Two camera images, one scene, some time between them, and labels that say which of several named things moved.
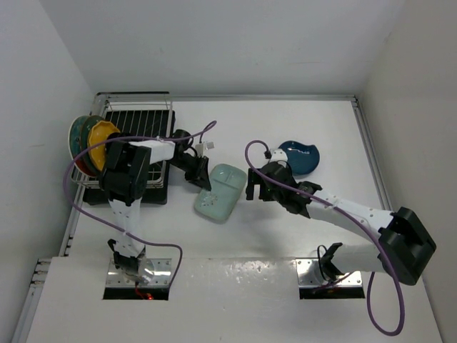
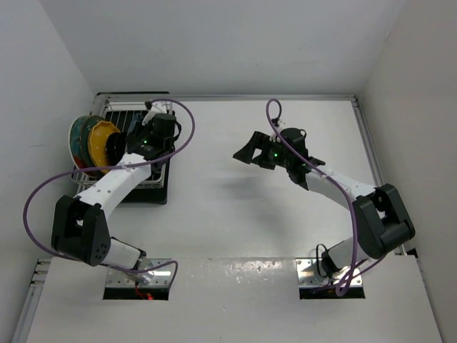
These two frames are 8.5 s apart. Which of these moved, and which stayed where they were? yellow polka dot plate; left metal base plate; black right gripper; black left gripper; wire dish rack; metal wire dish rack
Moved: black left gripper; black right gripper
Stayed: wire dish rack; yellow polka dot plate; left metal base plate; metal wire dish rack
